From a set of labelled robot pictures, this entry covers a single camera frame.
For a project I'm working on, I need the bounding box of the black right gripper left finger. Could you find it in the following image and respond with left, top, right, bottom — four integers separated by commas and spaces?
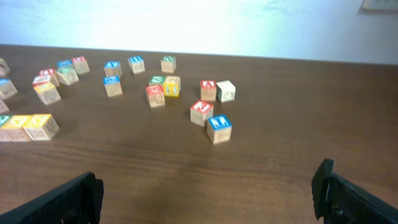
1, 172, 104, 224

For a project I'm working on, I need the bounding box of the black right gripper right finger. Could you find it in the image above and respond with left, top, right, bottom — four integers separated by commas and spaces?
311, 158, 397, 224

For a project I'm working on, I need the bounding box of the yellow S block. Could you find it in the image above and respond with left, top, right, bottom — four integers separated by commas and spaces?
1, 115, 32, 142

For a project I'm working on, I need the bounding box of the green R block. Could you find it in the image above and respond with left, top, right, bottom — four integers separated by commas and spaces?
0, 114, 12, 143

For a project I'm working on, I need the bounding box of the blue block centre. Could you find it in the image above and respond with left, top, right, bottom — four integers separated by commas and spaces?
103, 75, 123, 97

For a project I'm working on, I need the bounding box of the red U block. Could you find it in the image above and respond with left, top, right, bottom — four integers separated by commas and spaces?
39, 68, 60, 87

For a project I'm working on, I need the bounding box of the red leaf picture block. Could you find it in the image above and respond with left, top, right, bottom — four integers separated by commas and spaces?
32, 75, 53, 86

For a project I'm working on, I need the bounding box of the red E block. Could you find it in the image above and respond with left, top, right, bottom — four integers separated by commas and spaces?
146, 85, 165, 108

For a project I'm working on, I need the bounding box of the green Z block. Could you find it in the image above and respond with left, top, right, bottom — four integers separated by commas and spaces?
56, 67, 79, 86

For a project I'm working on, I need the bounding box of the blue 5 block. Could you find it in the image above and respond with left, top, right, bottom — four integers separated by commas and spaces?
0, 78, 18, 100

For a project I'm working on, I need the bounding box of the blue X block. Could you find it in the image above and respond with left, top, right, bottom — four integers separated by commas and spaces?
103, 61, 123, 77

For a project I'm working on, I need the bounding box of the red Q block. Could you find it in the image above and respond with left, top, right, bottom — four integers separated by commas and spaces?
72, 56, 90, 75

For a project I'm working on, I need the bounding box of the blue I block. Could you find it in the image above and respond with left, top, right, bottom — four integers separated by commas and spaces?
206, 114, 232, 144

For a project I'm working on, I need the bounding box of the blue D block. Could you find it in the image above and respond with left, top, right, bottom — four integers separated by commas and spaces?
57, 60, 73, 68

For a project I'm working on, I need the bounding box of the green V block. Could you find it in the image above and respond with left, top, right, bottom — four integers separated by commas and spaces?
149, 76, 166, 86

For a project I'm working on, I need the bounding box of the plain wooden picture block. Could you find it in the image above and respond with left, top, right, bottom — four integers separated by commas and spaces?
164, 76, 181, 97

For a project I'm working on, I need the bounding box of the blue H block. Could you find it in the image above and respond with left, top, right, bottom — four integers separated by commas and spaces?
128, 55, 145, 74

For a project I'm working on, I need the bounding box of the red 3 block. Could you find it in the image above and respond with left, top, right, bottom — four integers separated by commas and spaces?
190, 100, 214, 127

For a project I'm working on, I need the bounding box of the white O block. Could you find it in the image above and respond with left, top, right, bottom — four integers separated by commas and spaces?
216, 80, 236, 103

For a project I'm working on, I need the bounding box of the green N block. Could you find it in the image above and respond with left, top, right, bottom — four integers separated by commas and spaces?
160, 55, 177, 73

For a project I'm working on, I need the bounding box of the red V block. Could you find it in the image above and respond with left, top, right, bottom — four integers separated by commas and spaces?
200, 80, 217, 101

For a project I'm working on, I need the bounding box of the framed picture on wall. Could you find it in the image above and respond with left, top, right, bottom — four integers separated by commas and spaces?
362, 0, 397, 12

